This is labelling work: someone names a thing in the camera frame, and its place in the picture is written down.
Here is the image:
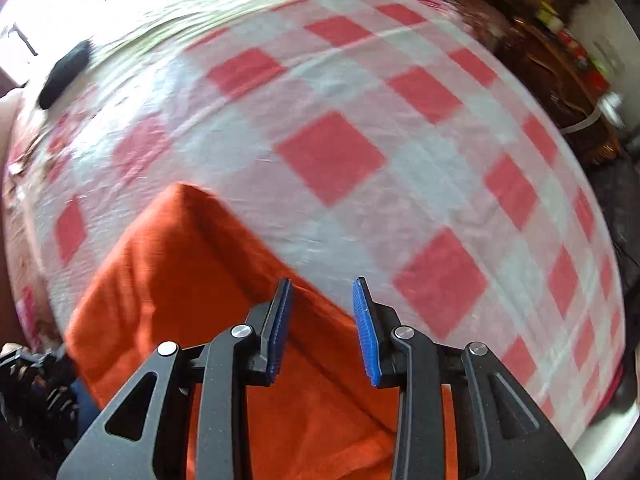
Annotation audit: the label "black oval object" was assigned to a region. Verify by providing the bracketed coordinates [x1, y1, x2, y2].
[39, 42, 98, 110]

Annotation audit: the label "white cable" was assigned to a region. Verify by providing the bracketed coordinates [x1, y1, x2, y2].
[562, 109, 609, 134]

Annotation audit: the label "orange pants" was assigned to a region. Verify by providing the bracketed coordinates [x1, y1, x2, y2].
[65, 182, 458, 480]

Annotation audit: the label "wooden nightstand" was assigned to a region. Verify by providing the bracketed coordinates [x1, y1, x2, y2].
[495, 15, 626, 166]

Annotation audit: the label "red white checkered blanket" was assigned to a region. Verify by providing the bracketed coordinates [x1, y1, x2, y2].
[30, 0, 626, 441]

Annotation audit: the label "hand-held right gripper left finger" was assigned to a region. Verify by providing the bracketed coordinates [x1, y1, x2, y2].
[56, 278, 292, 480]

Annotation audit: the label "bright window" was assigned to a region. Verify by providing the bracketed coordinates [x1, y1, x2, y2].
[0, 0, 132, 86]

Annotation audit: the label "yellow green bottle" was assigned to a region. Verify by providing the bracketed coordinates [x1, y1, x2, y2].
[537, 2, 564, 31]

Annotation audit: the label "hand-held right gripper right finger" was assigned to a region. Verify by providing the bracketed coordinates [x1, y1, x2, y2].
[352, 277, 586, 480]

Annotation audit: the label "white tissue box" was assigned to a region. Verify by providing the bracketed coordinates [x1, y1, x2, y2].
[600, 92, 627, 127]

